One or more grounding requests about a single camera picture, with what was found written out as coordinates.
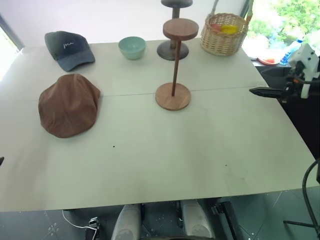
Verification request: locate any white floor cable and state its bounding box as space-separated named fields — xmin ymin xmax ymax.
xmin=62 ymin=209 xmax=98 ymax=232

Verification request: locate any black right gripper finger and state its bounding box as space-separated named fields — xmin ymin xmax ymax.
xmin=249 ymin=86 xmax=286 ymax=94
xmin=252 ymin=92 xmax=286 ymax=100

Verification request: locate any teal ceramic bowl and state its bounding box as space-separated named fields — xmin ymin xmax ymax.
xmin=118 ymin=36 xmax=147 ymax=61

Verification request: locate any grey robot leg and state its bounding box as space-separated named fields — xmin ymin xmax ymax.
xmin=180 ymin=199 xmax=216 ymax=240
xmin=110 ymin=204 xmax=142 ymax=240

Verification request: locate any grey robot right leg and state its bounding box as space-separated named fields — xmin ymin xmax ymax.
xmin=180 ymin=199 xmax=216 ymax=240

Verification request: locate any dark grey baseball cap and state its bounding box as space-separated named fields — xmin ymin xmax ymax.
xmin=44 ymin=30 xmax=96 ymax=73

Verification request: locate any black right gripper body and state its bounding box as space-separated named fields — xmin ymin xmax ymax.
xmin=279 ymin=60 xmax=306 ymax=105

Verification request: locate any brown flat cap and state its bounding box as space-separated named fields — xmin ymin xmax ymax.
xmin=37 ymin=73 xmax=102 ymax=139

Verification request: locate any dark round hat stand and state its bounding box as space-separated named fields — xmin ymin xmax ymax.
xmin=156 ymin=0 xmax=194 ymax=61

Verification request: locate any brown wooden hat stand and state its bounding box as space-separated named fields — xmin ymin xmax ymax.
xmin=155 ymin=18 xmax=200 ymax=111

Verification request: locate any thin dark metal rod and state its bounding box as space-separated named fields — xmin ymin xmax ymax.
xmin=282 ymin=219 xmax=320 ymax=229

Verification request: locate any clear plastic water bottle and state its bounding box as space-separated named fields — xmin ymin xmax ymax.
xmin=278 ymin=36 xmax=305 ymax=67

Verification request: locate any yellow item in basket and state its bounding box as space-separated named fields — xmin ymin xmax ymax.
xmin=219 ymin=24 xmax=239 ymax=35

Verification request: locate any grey robot left leg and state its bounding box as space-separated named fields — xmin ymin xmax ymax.
xmin=110 ymin=204 xmax=142 ymax=240

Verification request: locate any red plate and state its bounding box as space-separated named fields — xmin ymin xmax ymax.
xmin=257 ymin=57 xmax=278 ymax=66

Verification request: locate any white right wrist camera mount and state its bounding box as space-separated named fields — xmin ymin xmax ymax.
xmin=288 ymin=43 xmax=320 ymax=99

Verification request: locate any woven wicker basket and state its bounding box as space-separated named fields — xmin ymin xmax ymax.
xmin=200 ymin=0 xmax=253 ymax=56

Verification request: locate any black table leg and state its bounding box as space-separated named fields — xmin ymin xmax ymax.
xmin=211 ymin=199 xmax=239 ymax=240

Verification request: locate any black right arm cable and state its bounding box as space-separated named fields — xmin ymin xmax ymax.
xmin=301 ymin=158 xmax=320 ymax=227

